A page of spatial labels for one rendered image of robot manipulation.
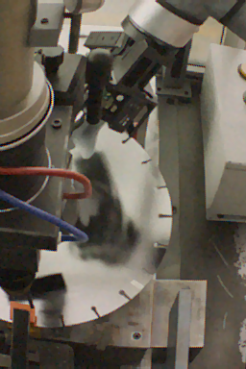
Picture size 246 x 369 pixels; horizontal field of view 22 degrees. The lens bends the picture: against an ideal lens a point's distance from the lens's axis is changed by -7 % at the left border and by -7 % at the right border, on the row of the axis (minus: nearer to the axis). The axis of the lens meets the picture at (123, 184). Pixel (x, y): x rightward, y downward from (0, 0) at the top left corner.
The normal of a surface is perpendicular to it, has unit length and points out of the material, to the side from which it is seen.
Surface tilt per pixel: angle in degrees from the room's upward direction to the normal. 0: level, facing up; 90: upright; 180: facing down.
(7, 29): 90
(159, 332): 0
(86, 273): 0
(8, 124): 76
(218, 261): 0
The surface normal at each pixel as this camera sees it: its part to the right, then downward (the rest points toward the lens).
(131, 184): 0.09, -0.59
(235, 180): -0.04, 0.80
